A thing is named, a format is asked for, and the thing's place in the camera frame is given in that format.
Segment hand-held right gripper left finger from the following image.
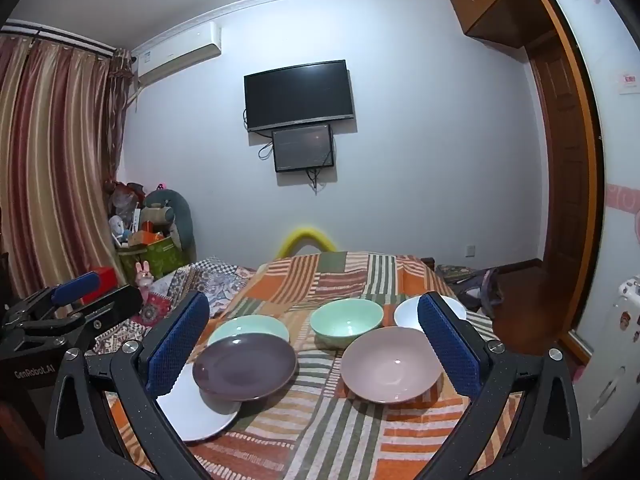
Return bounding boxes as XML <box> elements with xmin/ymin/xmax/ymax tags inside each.
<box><xmin>45</xmin><ymin>290</ymin><xmax>236</xmax><ymax>480</ymax></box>

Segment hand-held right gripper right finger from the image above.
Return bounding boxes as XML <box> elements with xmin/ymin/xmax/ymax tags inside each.
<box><xmin>415</xmin><ymin>291</ymin><xmax>586</xmax><ymax>480</ymax></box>

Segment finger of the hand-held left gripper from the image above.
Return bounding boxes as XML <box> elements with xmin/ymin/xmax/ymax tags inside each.
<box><xmin>0</xmin><ymin>271</ymin><xmax>101</xmax><ymax>331</ymax></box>
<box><xmin>22</xmin><ymin>285</ymin><xmax>144</xmax><ymax>346</ymax></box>

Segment white bowl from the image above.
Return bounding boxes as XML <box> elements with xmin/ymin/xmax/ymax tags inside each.
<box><xmin>393</xmin><ymin>296</ymin><xmax>467</xmax><ymax>333</ymax></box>

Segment pink bowl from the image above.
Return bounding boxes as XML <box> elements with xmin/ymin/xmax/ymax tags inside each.
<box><xmin>341</xmin><ymin>326</ymin><xmax>444</xmax><ymax>405</ymax></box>

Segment purple plate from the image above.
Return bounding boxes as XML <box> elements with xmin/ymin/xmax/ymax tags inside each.
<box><xmin>192</xmin><ymin>332</ymin><xmax>298</xmax><ymax>403</ymax></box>

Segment green plate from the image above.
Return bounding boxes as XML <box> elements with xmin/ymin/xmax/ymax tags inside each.
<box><xmin>207</xmin><ymin>315</ymin><xmax>291</xmax><ymax>348</ymax></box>

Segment white plate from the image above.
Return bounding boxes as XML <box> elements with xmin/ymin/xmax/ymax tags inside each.
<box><xmin>156</xmin><ymin>362</ymin><xmax>242</xmax><ymax>443</ymax></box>

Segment green bowl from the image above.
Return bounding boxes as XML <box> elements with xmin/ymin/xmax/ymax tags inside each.
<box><xmin>310</xmin><ymin>298</ymin><xmax>385</xmax><ymax>351</ymax></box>

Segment green storage box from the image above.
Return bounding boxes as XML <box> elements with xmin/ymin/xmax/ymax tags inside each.
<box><xmin>117</xmin><ymin>237</ymin><xmax>191</xmax><ymax>281</ymax></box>

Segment bags on floor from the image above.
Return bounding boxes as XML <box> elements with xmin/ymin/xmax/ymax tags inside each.
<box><xmin>435</xmin><ymin>262</ymin><xmax>501</xmax><ymax>318</ymax></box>

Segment orange box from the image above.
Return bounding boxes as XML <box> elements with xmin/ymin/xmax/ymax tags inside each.
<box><xmin>130</xmin><ymin>230</ymin><xmax>166</xmax><ymax>248</ymax></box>

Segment patterned quilt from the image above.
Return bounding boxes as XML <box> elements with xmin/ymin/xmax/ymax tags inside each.
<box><xmin>85</xmin><ymin>257</ymin><xmax>261</xmax><ymax>356</ymax></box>

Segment clear plastic bag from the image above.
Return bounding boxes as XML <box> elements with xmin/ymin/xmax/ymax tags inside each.
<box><xmin>109</xmin><ymin>182</ymin><xmax>138</xmax><ymax>216</ymax></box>

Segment striped curtain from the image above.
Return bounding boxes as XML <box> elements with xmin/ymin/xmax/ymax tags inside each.
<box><xmin>0</xmin><ymin>30</ymin><xmax>133</xmax><ymax>306</ymax></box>

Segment striped patchwork blanket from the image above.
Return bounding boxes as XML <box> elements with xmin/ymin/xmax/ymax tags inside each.
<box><xmin>102</xmin><ymin>251</ymin><xmax>526</xmax><ymax>480</ymax></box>

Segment white plastic appliance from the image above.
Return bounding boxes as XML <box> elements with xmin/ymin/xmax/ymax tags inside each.
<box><xmin>572</xmin><ymin>275</ymin><xmax>640</xmax><ymax>466</ymax></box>

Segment yellow foam arch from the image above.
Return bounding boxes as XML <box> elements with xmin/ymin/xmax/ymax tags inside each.
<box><xmin>278</xmin><ymin>227</ymin><xmax>337</xmax><ymax>258</ymax></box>

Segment wooden door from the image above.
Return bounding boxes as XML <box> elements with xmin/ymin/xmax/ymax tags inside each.
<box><xmin>525</xmin><ymin>30</ymin><xmax>601</xmax><ymax>321</ymax></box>

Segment small black monitor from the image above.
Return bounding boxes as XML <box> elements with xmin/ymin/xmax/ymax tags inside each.
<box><xmin>272</xmin><ymin>124</ymin><xmax>335</xmax><ymax>173</ymax></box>

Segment white sliding wardrobe door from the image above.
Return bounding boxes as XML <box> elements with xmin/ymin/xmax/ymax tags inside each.
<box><xmin>540</xmin><ymin>0</ymin><xmax>640</xmax><ymax>466</ymax></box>

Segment white air conditioner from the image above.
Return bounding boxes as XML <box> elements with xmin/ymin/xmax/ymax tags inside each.
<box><xmin>131</xmin><ymin>21</ymin><xmax>222</xmax><ymax>86</ymax></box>

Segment wooden overhead cabinet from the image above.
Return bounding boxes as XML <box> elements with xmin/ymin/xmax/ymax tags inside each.
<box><xmin>448</xmin><ymin>0</ymin><xmax>546</xmax><ymax>51</ymax></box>

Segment curtain rail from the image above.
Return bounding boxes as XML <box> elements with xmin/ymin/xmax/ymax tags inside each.
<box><xmin>0</xmin><ymin>20</ymin><xmax>131</xmax><ymax>58</ymax></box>

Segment black wall television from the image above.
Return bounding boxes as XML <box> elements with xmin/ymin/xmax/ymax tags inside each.
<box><xmin>244</xmin><ymin>59</ymin><xmax>356</xmax><ymax>133</ymax></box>

